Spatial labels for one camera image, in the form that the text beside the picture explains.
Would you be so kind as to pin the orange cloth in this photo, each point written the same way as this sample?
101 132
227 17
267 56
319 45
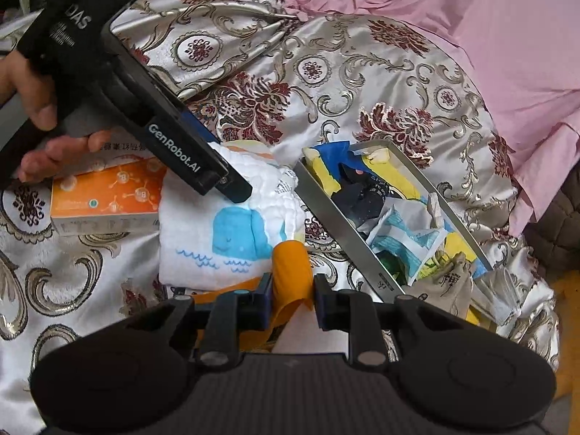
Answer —
292 276

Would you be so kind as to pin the white cloth with blue whale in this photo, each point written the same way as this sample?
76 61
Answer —
204 244

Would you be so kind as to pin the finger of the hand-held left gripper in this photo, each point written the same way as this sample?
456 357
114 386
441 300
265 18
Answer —
199 127
235 188

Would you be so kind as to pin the pink sheet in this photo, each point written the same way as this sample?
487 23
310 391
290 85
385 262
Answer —
498 54

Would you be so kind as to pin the floral satin blanket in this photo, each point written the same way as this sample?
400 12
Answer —
362 77

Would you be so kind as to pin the person's left hand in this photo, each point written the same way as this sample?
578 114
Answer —
27 86

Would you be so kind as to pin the yellow and blue cloth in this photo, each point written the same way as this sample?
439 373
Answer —
330 167

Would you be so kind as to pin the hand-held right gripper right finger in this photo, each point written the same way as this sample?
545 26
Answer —
322 308

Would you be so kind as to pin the clear plastic bag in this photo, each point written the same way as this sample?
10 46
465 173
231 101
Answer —
498 294

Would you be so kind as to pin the silver metal tray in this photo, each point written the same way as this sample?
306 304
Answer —
330 217

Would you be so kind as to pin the orange and white box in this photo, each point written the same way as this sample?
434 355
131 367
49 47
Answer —
104 195

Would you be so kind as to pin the brown quilted blanket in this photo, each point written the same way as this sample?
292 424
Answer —
557 231

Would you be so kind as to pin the wooden bed rail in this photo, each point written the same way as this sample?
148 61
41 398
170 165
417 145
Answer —
566 326

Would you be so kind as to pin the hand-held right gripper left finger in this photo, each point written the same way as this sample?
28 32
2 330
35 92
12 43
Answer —
265 303

